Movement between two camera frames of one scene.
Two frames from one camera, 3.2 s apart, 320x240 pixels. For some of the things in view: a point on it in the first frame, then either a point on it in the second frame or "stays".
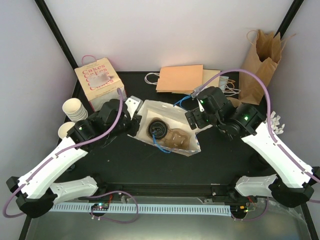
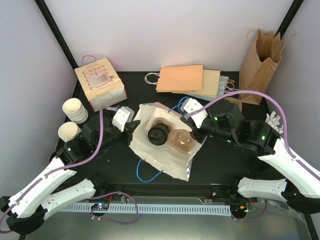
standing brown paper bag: [263, 57] stays
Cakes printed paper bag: [99, 81] stays
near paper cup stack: [64, 127] stays
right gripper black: [201, 123] -> [199, 137]
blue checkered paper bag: [166, 126] -> [171, 162]
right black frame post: [289, 17] stays
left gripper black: [133, 130] -> [129, 128]
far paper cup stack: [74, 109] stays
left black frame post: [47, 14] stays
